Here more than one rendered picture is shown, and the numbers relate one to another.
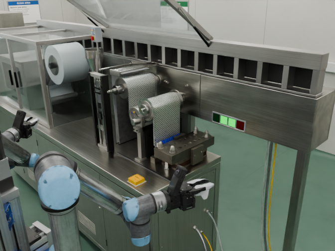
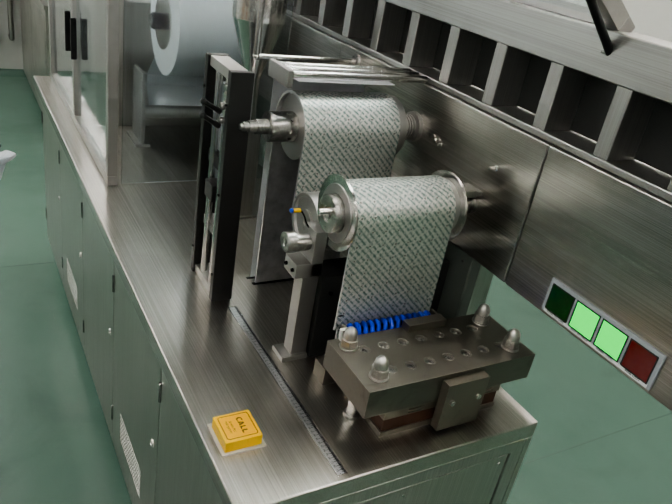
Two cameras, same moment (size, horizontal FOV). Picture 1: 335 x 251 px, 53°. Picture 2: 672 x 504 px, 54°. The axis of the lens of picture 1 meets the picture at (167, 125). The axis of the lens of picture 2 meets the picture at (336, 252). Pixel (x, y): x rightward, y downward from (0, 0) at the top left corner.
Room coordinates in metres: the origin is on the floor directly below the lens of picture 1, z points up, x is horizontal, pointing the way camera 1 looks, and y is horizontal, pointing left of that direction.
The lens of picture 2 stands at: (0.83, -0.09, 1.75)
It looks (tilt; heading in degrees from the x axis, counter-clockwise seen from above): 27 degrees down; 11
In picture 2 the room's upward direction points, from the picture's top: 10 degrees clockwise
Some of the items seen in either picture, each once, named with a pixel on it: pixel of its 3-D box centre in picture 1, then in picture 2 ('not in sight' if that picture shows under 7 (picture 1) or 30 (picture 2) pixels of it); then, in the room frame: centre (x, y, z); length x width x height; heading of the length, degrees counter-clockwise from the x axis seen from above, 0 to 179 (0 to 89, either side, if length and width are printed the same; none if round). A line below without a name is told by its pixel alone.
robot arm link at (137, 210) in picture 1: (139, 208); not in sight; (1.00, 0.11, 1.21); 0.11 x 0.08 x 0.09; 116
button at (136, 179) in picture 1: (136, 179); (237, 430); (1.69, 0.19, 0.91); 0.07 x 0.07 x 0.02; 44
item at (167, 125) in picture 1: (167, 127); (391, 283); (2.00, 0.00, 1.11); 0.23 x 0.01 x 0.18; 134
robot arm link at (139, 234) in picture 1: (138, 226); not in sight; (1.02, 0.11, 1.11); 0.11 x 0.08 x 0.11; 26
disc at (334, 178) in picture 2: (146, 109); (336, 213); (1.96, 0.13, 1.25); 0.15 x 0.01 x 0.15; 44
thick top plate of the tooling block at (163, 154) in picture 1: (185, 146); (431, 359); (1.95, -0.11, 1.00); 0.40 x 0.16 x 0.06; 134
